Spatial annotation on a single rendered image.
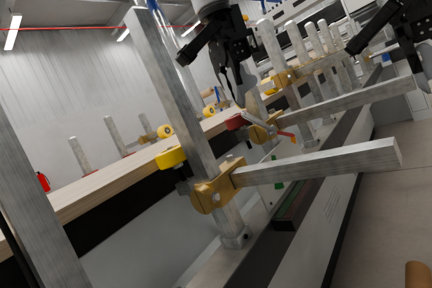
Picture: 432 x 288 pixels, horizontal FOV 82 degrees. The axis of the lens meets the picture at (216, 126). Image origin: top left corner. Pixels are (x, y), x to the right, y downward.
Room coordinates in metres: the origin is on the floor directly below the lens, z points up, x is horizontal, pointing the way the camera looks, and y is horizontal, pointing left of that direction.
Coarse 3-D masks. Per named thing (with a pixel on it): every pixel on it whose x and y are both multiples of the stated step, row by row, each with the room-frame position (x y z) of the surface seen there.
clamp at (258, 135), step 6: (276, 114) 0.67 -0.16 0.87; (282, 114) 0.69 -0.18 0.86; (270, 120) 0.63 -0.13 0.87; (252, 126) 0.64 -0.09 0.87; (258, 126) 0.61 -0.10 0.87; (276, 126) 0.65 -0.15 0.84; (252, 132) 0.62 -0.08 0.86; (258, 132) 0.61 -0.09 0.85; (264, 132) 0.60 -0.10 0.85; (252, 138) 0.63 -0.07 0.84; (258, 138) 0.62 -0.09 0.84; (264, 138) 0.61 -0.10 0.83; (270, 138) 0.62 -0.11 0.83; (258, 144) 0.62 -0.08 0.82
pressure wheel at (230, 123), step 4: (232, 116) 0.76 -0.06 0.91; (236, 116) 0.70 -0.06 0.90; (240, 116) 0.70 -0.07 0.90; (224, 120) 0.74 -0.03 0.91; (228, 120) 0.72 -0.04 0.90; (232, 120) 0.71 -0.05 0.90; (236, 120) 0.70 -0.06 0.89; (240, 120) 0.70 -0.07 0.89; (244, 120) 0.71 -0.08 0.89; (228, 124) 0.72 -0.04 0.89; (232, 124) 0.71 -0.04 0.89; (236, 124) 0.71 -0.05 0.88; (240, 124) 0.70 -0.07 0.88; (244, 124) 0.70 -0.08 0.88; (228, 128) 0.73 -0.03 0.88; (232, 128) 0.71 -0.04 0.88; (236, 128) 0.71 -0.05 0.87; (240, 128) 0.73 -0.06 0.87; (244, 128) 0.73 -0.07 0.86; (248, 144) 0.74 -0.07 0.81
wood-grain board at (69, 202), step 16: (304, 80) 1.42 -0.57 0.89; (272, 96) 1.09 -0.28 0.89; (224, 112) 1.47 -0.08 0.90; (208, 128) 0.79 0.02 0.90; (224, 128) 0.80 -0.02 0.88; (160, 144) 1.11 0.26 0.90; (176, 144) 0.71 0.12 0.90; (128, 160) 0.96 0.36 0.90; (144, 160) 0.65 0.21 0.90; (96, 176) 0.84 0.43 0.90; (112, 176) 0.59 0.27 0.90; (128, 176) 0.53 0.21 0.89; (144, 176) 0.55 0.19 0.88; (64, 192) 0.75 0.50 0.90; (80, 192) 0.55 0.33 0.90; (96, 192) 0.47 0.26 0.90; (112, 192) 0.49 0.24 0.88; (64, 208) 0.43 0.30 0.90; (80, 208) 0.45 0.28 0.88; (64, 224) 0.42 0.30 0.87; (0, 240) 0.36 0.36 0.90; (0, 256) 0.36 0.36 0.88
